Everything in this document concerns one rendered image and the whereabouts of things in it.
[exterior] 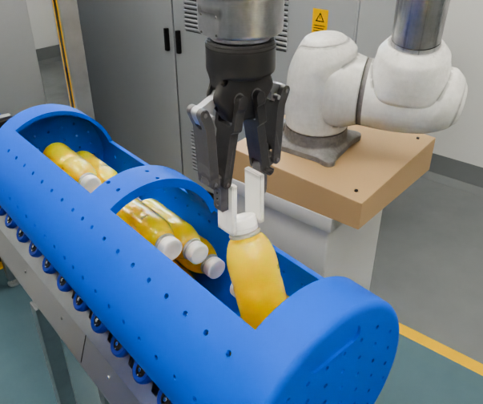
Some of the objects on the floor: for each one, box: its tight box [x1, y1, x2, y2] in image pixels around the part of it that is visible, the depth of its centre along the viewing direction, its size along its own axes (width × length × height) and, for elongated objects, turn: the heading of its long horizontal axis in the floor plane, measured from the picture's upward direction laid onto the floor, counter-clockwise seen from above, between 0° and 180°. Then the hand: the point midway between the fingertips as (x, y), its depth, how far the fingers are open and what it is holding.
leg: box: [30, 301, 77, 404], centre depth 165 cm, size 6×6×63 cm
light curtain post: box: [51, 0, 95, 120], centre depth 189 cm, size 6×6×170 cm
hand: (241, 202), depth 65 cm, fingers closed on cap, 4 cm apart
